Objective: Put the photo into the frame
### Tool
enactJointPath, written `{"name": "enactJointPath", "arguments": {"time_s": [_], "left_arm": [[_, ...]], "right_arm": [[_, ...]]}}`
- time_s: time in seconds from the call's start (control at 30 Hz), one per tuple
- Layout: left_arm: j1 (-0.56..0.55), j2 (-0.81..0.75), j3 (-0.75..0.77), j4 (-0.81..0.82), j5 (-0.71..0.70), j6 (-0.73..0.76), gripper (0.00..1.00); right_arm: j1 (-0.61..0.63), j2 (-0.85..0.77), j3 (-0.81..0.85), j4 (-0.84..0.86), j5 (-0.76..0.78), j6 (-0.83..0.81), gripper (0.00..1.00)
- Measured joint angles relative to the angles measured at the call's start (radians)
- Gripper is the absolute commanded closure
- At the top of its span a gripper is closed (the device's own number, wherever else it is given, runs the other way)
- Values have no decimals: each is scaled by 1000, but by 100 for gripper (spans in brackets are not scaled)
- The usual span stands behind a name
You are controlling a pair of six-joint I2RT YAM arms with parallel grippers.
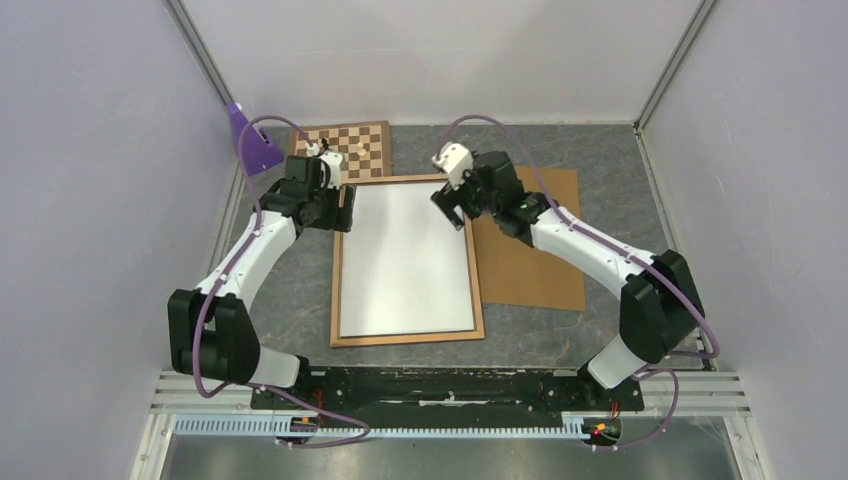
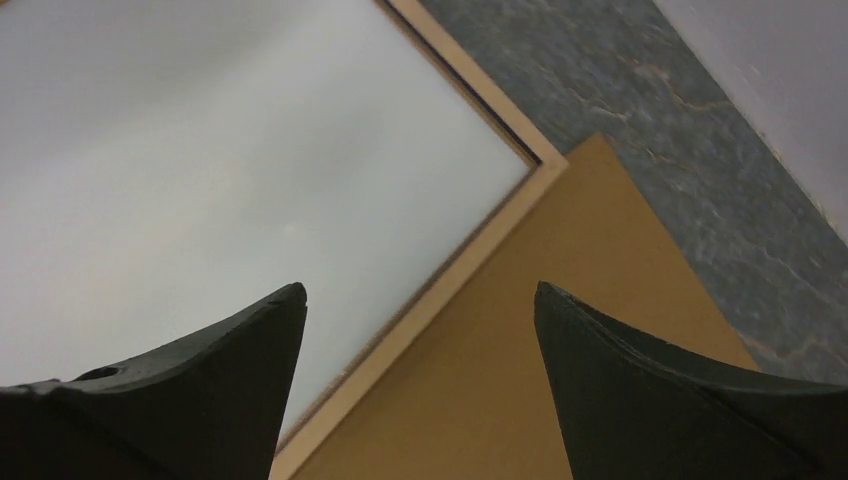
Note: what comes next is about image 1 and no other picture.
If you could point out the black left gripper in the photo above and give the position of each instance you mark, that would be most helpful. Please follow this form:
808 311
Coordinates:
339 218

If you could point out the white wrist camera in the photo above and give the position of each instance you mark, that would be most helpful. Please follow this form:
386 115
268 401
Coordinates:
332 163
453 160

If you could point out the brown cardboard backing board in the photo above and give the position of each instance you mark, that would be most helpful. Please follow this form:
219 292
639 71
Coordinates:
512 273

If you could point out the red sunset photo print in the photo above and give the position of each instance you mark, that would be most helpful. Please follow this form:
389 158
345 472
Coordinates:
404 258

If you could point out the white chess piece left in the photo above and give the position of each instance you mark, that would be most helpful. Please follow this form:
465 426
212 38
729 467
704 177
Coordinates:
313 149

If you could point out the wooden picture frame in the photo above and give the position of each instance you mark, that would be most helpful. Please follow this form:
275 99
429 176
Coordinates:
404 341

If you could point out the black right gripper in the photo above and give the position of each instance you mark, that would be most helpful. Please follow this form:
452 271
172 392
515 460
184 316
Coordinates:
448 207

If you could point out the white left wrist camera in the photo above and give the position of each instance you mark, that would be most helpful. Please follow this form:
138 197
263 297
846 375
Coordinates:
332 163

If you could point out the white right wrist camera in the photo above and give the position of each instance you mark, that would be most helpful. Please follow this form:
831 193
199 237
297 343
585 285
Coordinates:
453 160

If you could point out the wooden chessboard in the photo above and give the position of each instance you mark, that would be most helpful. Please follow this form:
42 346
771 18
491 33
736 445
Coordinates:
343 138

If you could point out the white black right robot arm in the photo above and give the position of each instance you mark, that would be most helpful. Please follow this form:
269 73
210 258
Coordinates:
659 305

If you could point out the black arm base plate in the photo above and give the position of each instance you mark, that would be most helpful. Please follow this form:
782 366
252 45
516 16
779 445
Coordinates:
345 389

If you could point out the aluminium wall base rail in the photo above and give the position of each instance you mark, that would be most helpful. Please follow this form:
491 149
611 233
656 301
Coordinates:
222 239

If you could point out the purple wedge stand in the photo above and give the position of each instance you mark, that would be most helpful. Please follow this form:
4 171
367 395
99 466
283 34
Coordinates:
260 153

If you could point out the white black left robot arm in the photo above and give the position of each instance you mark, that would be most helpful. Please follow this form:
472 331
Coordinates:
210 330

